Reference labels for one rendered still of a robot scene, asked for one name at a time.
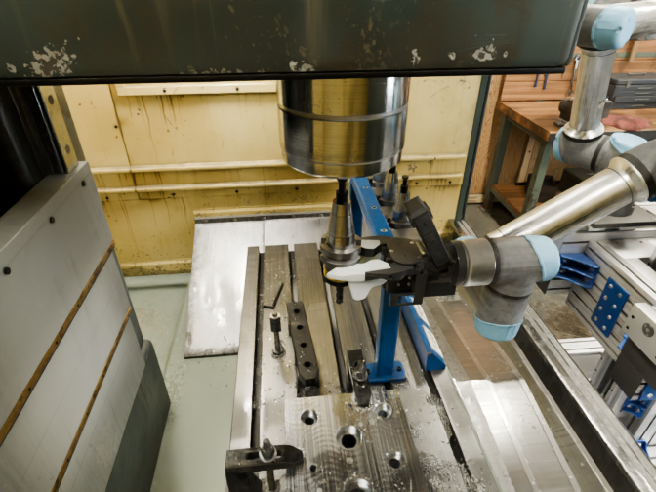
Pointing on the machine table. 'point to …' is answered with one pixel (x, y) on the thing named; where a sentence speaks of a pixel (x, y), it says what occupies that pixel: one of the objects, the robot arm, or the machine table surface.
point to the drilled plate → (322, 456)
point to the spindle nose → (343, 125)
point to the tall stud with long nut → (276, 332)
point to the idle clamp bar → (309, 376)
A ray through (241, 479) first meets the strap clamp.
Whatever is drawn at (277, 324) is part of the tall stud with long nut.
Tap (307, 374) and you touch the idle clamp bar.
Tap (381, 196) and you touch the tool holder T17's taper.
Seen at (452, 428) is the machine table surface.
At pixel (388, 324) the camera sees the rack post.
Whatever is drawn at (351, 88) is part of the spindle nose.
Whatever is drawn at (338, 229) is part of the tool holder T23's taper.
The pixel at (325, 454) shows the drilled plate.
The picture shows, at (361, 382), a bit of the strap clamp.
